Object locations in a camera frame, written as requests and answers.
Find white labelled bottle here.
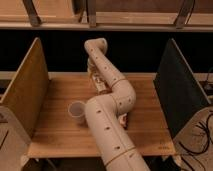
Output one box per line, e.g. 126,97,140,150
92,74,110,94

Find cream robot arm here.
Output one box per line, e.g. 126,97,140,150
84,38,150,171

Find clear plastic cup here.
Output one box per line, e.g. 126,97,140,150
68,101,85,125

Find red white snack bar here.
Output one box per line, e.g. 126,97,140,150
118,113,128,129

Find left wooden side panel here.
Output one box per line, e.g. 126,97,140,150
0,38,49,142

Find dark right side panel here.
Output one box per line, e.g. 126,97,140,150
154,38,211,138

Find black floor cables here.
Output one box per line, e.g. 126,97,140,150
178,111,213,171

